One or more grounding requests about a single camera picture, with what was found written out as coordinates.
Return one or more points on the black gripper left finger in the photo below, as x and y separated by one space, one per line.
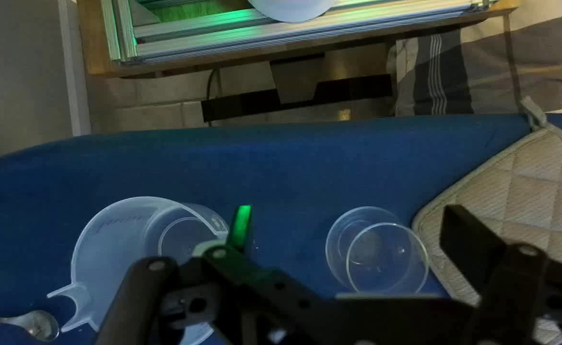
141 294

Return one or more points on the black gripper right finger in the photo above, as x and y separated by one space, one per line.
484 251

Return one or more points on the clear plastic measuring jug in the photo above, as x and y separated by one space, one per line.
120 242

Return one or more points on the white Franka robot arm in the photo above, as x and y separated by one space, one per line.
292 10

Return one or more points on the clear glass cup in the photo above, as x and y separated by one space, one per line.
383 255

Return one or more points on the beige quilted pot holder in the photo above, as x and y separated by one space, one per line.
536 184

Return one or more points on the metal spoon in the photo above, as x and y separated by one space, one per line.
34 322

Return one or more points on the blue ironing board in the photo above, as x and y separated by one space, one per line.
262 165

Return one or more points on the plaid bed blanket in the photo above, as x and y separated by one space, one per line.
434 77

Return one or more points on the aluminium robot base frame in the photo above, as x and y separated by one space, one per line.
229 31

